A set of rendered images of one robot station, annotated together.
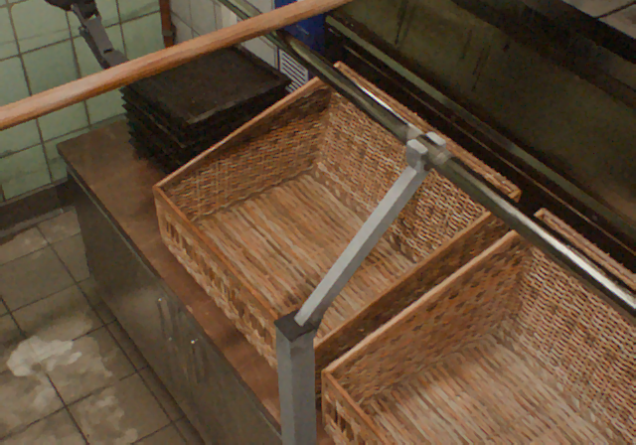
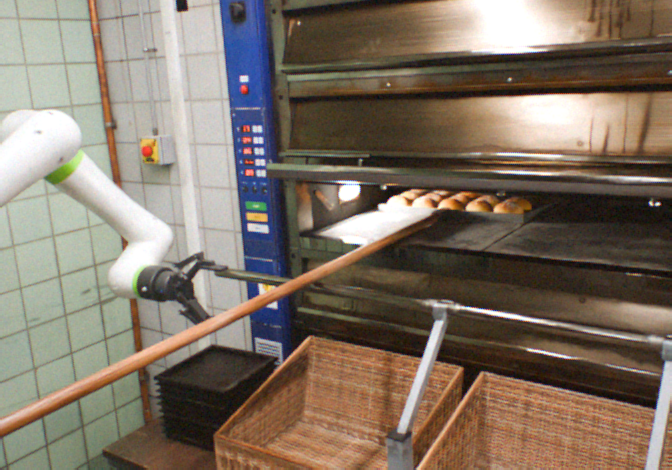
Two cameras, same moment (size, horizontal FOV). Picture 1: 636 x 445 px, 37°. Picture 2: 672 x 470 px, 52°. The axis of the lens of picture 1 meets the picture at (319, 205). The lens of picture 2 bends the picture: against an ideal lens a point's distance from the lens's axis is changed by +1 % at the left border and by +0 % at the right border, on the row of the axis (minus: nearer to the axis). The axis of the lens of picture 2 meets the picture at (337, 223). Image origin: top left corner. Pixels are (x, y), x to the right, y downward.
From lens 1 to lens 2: 0.70 m
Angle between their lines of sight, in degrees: 33
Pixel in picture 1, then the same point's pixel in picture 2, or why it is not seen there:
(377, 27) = (335, 303)
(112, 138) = (145, 435)
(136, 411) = not seen: outside the picture
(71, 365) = not seen: outside the picture
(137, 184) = (180, 456)
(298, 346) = (406, 448)
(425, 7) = (368, 280)
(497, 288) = (470, 432)
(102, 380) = not seen: outside the picture
